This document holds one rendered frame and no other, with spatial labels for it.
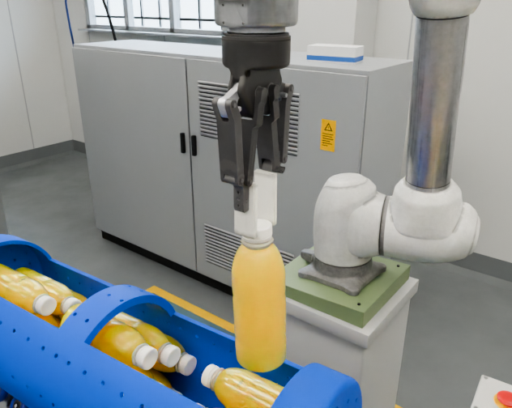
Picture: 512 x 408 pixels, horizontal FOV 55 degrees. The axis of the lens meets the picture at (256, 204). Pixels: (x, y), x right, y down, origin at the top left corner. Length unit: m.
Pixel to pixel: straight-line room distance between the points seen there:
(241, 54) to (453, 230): 0.80
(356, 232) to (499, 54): 2.24
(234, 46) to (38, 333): 0.63
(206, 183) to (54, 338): 2.07
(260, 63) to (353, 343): 0.88
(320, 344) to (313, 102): 1.29
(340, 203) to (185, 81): 1.77
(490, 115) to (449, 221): 2.20
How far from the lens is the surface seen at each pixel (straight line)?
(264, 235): 0.61
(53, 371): 0.92
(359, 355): 1.29
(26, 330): 0.98
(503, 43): 3.30
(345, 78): 2.23
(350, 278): 1.30
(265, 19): 0.52
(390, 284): 1.34
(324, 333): 1.31
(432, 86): 1.08
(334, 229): 1.24
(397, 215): 1.20
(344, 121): 2.26
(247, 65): 0.53
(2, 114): 5.95
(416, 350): 2.87
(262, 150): 0.61
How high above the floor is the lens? 1.73
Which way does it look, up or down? 23 degrees down
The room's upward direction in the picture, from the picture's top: straight up
